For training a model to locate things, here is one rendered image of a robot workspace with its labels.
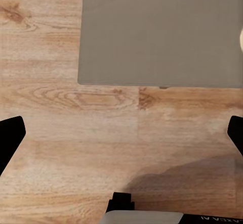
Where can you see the coffee table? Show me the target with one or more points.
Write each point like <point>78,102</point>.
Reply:
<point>165,43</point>

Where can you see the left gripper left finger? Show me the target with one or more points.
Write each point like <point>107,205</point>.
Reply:
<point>12,132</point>

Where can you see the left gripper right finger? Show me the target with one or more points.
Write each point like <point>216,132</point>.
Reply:
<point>235,131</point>

